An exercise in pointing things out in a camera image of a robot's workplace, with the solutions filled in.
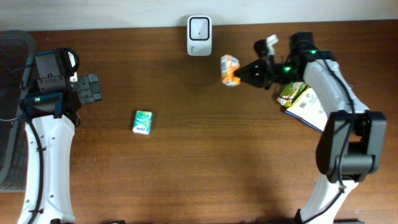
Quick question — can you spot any orange tissue pack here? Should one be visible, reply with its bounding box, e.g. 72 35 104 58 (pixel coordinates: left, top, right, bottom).
220 54 241 86

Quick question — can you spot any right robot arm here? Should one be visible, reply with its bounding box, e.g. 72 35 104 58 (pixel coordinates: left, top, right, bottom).
234 32 387 223

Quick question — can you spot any white barcode scanner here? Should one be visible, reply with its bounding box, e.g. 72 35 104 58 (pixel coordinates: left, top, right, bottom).
187 15 213 57

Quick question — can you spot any dark grey plastic basket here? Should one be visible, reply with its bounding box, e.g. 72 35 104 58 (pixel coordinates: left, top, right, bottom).
1 30 37 193

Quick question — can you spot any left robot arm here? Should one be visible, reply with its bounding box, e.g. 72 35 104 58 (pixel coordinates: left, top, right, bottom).
18 48 103 223

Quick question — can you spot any green yellow snack packet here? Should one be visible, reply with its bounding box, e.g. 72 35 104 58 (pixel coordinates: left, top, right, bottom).
277 82 308 108

